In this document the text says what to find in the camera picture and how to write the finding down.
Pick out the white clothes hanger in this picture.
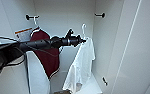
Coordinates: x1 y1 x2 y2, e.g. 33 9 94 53
30 16 42 36
80 23 91 43

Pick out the white t-shirt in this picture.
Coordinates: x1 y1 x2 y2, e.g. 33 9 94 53
62 37 96 94

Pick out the white wardrobe cabinet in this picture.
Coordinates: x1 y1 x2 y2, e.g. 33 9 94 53
0 0 139 94

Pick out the maroon and white jacket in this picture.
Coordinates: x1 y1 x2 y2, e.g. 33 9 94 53
25 27 62 94

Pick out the small black hook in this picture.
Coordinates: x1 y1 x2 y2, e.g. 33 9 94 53
102 77 109 87

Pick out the orange and white sticker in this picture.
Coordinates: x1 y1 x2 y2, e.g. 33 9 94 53
14 27 33 42

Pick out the woven basket with goods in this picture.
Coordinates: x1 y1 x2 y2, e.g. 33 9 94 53
52 89 72 94

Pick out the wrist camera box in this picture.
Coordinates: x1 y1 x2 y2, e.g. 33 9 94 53
65 28 75 38

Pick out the black wall peg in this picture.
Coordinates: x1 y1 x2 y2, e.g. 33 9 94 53
25 14 40 21
94 12 106 18

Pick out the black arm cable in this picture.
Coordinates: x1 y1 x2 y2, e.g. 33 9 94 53
0 35 60 68

